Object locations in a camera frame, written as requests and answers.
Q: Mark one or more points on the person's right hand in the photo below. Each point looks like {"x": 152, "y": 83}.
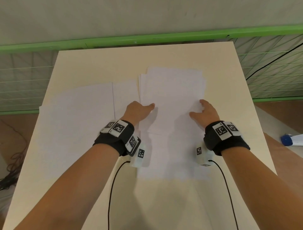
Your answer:
{"x": 208, "y": 116}

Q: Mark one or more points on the person's left hand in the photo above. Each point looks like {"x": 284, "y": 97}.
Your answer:
{"x": 136, "y": 112}

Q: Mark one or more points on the person's left thumb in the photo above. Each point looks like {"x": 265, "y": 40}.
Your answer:
{"x": 148, "y": 106}

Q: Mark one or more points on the person's right thumb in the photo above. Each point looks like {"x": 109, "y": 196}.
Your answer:
{"x": 195, "y": 115}

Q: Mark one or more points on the stack of white paper sheets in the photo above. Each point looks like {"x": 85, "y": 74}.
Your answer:
{"x": 174, "y": 99}

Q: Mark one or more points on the person's left forearm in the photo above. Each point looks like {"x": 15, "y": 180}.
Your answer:
{"x": 71, "y": 189}

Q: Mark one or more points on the person's right forearm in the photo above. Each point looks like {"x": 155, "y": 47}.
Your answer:
{"x": 258, "y": 187}

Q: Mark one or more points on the white paper sheet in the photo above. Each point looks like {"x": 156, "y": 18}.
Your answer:
{"x": 125, "y": 94}
{"x": 174, "y": 158}
{"x": 75, "y": 132}

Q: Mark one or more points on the green metal mesh fence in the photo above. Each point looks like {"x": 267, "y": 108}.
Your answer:
{"x": 267, "y": 68}

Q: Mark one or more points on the white bottle with blue cap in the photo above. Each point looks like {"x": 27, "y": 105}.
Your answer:
{"x": 292, "y": 139}

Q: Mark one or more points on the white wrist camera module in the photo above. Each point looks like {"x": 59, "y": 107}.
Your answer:
{"x": 139, "y": 157}
{"x": 203, "y": 155}

